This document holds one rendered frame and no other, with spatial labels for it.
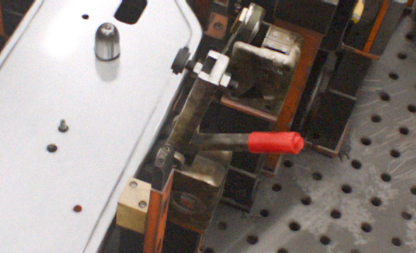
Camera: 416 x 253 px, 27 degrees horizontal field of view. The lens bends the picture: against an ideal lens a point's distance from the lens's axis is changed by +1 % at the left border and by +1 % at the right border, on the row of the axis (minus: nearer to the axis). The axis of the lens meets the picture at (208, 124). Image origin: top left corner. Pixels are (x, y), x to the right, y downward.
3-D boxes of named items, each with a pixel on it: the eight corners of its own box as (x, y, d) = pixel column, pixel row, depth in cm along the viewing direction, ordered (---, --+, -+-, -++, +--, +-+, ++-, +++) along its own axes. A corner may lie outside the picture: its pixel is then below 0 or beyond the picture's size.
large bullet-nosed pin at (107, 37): (100, 45, 110) (100, 12, 105) (123, 53, 110) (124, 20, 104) (90, 63, 108) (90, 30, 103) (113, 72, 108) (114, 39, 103)
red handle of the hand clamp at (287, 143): (175, 121, 95) (303, 119, 87) (183, 133, 97) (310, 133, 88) (160, 150, 93) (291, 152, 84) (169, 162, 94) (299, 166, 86)
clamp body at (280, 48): (207, 152, 137) (240, -3, 106) (275, 177, 136) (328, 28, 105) (186, 199, 132) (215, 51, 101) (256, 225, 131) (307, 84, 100)
